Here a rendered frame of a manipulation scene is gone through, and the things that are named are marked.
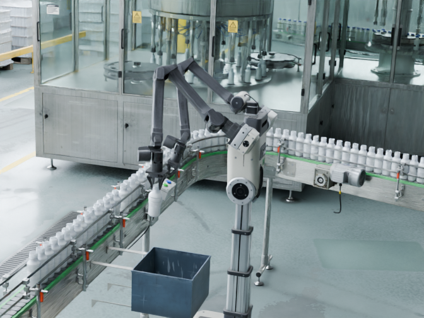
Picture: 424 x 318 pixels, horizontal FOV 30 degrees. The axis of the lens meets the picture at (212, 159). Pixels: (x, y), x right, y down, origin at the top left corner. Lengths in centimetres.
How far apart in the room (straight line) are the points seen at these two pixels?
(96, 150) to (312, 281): 299
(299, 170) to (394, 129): 373
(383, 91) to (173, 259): 546
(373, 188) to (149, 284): 209
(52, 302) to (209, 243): 313
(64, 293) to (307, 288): 263
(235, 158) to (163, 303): 89
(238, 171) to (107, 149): 393
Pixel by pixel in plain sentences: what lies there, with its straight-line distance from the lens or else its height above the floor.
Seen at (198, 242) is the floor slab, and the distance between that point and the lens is 665.
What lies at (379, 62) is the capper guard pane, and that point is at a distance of 916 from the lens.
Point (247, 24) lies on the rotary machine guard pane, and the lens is 738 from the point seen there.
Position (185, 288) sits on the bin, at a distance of 382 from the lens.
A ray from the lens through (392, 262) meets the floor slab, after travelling 661.
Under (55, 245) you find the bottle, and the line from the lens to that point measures 370.
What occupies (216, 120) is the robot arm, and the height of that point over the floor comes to 161.
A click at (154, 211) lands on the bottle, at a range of 402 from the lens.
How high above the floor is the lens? 259
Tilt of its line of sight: 17 degrees down
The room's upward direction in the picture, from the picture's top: 2 degrees clockwise
